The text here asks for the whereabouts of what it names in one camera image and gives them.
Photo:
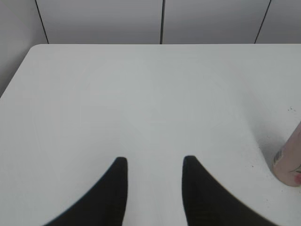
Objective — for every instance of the pink oolong tea bottle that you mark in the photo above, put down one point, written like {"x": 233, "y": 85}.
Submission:
{"x": 287, "y": 162}

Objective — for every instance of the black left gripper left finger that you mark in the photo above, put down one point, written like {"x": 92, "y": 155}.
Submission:
{"x": 104, "y": 204}

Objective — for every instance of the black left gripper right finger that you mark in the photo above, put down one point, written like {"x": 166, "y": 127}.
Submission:
{"x": 207, "y": 203}

